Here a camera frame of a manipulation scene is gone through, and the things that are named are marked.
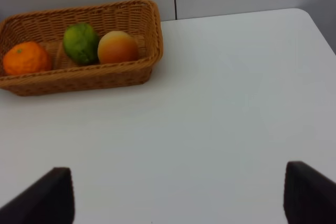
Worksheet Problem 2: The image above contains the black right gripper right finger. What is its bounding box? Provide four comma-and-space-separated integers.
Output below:
283, 161, 335, 224

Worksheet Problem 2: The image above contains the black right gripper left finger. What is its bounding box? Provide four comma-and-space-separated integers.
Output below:
1, 167, 75, 223

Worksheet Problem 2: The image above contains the orange mandarin fruit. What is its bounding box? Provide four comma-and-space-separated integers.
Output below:
3, 41, 52, 76

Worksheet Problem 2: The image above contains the green lime fruit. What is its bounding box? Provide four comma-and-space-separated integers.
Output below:
62, 23, 100, 66

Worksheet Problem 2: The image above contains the red orange peach fruit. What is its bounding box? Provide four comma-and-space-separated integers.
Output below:
98, 31, 140, 64

